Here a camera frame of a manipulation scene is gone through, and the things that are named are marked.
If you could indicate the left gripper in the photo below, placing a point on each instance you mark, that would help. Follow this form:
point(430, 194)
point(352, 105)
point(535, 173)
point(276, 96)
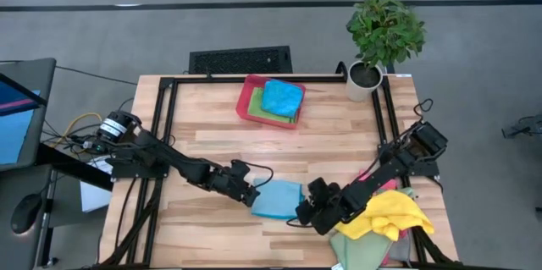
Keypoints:
point(230, 181)

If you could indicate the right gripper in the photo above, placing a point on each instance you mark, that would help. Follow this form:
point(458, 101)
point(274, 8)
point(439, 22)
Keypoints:
point(330, 204)

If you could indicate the light blue microfiber towel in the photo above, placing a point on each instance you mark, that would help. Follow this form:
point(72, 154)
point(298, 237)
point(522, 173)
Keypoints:
point(277, 198)

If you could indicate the pink microfiber towel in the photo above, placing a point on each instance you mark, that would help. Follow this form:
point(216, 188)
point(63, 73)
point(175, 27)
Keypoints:
point(389, 185)

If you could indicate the yellow microfiber towel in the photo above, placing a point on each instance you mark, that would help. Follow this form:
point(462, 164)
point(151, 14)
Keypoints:
point(394, 215)

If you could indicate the translucent pink plastic bin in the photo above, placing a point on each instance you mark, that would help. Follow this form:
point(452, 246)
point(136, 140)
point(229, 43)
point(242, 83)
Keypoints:
point(241, 105)

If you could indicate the turquoise microfiber towel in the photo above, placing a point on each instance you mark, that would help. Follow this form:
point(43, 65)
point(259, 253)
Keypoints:
point(281, 98)

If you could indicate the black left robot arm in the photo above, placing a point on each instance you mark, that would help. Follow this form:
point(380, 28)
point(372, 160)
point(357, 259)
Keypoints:
point(169, 160)

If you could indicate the white plant pot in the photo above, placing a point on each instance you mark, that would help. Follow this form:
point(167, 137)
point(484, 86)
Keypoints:
point(355, 92)

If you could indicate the white paper sheet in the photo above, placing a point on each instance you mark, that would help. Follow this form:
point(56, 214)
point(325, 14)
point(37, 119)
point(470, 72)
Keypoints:
point(93, 198)

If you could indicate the green leafy plant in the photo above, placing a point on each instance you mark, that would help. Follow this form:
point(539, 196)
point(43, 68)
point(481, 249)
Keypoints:
point(385, 29)

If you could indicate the black computer mouse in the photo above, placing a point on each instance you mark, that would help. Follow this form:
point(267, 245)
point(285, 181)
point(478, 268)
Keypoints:
point(26, 213)

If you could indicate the black metal stand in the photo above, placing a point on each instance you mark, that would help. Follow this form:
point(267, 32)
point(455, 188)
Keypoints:
point(529, 128)

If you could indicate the dark grey side desk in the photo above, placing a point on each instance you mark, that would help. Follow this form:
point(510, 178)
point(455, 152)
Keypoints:
point(12, 185)

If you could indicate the laptop screen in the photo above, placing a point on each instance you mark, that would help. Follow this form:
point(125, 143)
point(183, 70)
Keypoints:
point(17, 134)

